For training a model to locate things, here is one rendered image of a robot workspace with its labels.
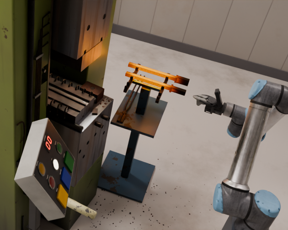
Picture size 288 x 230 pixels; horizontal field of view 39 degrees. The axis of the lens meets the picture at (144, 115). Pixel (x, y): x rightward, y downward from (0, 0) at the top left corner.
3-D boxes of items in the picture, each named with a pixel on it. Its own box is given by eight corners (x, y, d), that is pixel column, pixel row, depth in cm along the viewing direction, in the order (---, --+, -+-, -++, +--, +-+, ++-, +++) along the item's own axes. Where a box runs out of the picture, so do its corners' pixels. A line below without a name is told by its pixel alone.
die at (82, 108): (93, 107, 236) (94, 95, 230) (74, 125, 221) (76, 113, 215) (32, 79, 244) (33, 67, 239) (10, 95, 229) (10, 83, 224)
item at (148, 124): (167, 104, 295) (168, 101, 293) (153, 138, 264) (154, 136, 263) (128, 91, 297) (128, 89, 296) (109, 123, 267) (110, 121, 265)
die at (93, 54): (100, 55, 213) (103, 39, 207) (80, 72, 198) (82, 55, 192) (34, 27, 222) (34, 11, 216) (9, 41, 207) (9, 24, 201)
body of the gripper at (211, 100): (203, 111, 261) (221, 117, 260) (206, 101, 255) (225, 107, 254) (205, 105, 267) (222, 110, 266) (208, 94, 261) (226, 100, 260)
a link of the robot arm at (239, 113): (246, 127, 258) (252, 115, 251) (227, 121, 259) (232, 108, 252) (248, 118, 265) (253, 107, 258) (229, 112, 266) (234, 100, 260)
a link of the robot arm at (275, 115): (307, 87, 208) (263, 129, 272) (284, 81, 209) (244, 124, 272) (304, 107, 204) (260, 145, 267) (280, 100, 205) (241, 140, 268)
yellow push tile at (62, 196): (68, 193, 177) (61, 183, 173) (65, 208, 172) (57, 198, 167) (64, 194, 178) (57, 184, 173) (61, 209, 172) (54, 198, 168)
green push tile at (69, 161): (74, 160, 193) (67, 150, 188) (72, 172, 187) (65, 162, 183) (70, 161, 193) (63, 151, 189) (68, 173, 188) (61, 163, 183)
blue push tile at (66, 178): (71, 177, 185) (64, 166, 180) (69, 190, 179) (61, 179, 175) (68, 178, 185) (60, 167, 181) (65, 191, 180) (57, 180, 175)
